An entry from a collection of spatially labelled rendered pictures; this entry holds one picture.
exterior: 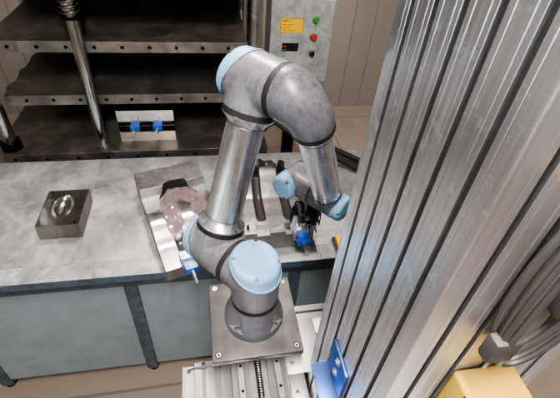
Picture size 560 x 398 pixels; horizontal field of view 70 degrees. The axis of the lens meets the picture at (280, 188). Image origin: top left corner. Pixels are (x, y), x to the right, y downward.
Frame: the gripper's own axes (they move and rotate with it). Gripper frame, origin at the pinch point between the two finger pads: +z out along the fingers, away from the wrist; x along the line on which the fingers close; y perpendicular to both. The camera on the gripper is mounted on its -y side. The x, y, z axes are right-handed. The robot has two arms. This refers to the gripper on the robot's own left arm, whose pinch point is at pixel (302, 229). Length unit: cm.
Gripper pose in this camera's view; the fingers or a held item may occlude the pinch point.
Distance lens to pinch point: 142.8
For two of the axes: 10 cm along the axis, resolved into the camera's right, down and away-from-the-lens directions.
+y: 1.6, 6.4, -7.5
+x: 9.8, -0.5, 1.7
